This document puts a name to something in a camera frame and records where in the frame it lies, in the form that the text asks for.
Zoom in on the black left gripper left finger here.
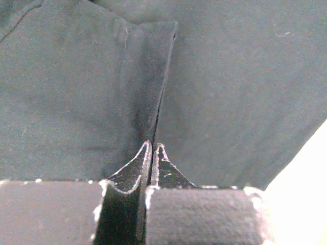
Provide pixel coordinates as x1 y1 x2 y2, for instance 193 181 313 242
1 141 152 244

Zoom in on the black t-shirt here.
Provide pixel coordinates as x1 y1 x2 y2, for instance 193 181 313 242
1 1 326 189

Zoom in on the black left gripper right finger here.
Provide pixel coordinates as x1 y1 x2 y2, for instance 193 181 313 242
145 143 268 244

